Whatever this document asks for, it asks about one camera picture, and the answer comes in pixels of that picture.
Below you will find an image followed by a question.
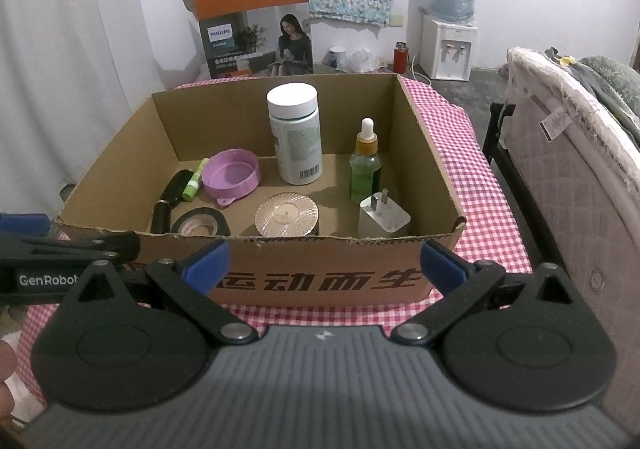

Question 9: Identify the black bed frame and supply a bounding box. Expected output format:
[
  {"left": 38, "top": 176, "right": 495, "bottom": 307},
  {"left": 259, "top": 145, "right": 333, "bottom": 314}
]
[{"left": 481, "top": 101, "right": 566, "bottom": 275}]

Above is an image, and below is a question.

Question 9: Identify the quilted white mattress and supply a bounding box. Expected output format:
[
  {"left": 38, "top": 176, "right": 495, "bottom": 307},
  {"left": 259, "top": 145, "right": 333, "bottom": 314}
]
[{"left": 505, "top": 46, "right": 640, "bottom": 380}]

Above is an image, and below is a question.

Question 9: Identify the white charger plug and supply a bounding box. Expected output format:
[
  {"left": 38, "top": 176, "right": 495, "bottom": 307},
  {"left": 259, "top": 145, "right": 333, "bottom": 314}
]
[{"left": 358, "top": 188, "right": 412, "bottom": 237}]

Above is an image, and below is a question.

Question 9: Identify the black tape roll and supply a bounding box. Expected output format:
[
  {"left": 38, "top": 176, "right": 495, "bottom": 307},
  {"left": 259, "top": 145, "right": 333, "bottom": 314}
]
[{"left": 170, "top": 209, "right": 232, "bottom": 236}]

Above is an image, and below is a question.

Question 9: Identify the red checked tablecloth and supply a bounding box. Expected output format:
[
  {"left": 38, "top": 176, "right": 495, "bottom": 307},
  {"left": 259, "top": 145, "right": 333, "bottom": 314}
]
[{"left": 20, "top": 74, "right": 533, "bottom": 380}]

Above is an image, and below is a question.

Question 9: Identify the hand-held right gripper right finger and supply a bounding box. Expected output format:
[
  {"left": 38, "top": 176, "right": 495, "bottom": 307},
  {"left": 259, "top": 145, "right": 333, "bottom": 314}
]
[{"left": 390, "top": 239, "right": 583, "bottom": 346}]

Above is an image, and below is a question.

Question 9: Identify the green dropper bottle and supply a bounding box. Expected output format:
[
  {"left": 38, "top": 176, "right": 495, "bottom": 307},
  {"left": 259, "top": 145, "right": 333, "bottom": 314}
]
[{"left": 349, "top": 117, "right": 383, "bottom": 204}]

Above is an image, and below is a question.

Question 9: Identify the grey green blanket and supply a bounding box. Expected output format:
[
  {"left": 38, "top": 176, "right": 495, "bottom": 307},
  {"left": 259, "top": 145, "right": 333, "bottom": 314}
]
[{"left": 547, "top": 46, "right": 640, "bottom": 150}]

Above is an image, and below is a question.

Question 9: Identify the person's left hand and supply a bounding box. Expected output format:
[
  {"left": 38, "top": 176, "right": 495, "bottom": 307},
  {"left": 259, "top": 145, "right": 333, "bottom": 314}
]
[{"left": 0, "top": 341, "right": 17, "bottom": 412}]

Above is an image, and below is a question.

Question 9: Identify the black hair brush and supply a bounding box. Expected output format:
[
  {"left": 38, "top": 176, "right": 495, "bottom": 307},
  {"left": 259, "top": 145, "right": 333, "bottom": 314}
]
[{"left": 151, "top": 169, "right": 196, "bottom": 234}]

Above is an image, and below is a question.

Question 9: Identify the purple collapsible bowl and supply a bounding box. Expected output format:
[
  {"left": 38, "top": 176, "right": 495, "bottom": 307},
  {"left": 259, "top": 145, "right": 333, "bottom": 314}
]
[{"left": 201, "top": 149, "right": 262, "bottom": 206}]

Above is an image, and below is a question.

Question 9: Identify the white water dispenser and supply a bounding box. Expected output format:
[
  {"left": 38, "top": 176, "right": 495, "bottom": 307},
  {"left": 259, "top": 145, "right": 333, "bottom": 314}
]
[{"left": 419, "top": 14, "right": 478, "bottom": 81}]

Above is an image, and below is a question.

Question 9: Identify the printed cardboard box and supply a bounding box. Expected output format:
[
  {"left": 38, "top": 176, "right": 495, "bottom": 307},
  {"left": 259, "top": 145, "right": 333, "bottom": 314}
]
[{"left": 55, "top": 73, "right": 468, "bottom": 307}]

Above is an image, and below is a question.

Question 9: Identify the white plastic bag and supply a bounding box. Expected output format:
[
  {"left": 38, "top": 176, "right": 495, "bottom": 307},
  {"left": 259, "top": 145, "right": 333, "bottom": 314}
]
[{"left": 345, "top": 48, "right": 379, "bottom": 74}]

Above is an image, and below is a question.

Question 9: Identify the white curtain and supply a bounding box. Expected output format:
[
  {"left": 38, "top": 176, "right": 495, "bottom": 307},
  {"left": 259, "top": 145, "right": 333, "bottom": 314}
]
[{"left": 0, "top": 0, "right": 151, "bottom": 250}]

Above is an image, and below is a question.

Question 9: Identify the green tube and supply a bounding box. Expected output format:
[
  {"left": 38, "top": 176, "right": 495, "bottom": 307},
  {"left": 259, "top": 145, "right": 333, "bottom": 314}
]
[{"left": 181, "top": 158, "right": 210, "bottom": 202}]

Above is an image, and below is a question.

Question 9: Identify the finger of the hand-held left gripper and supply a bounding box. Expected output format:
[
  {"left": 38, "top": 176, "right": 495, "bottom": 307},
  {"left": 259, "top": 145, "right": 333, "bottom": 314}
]
[
  {"left": 47, "top": 230, "right": 142, "bottom": 264},
  {"left": 0, "top": 213, "right": 53, "bottom": 236}
]

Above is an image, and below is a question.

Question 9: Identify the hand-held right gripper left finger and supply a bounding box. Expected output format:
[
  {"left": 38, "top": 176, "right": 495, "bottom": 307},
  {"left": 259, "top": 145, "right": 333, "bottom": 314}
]
[{"left": 59, "top": 241, "right": 253, "bottom": 346}]

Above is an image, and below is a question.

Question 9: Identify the white lidded bottle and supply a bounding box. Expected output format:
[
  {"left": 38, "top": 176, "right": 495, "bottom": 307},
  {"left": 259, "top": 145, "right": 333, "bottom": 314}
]
[{"left": 266, "top": 84, "right": 323, "bottom": 186}]

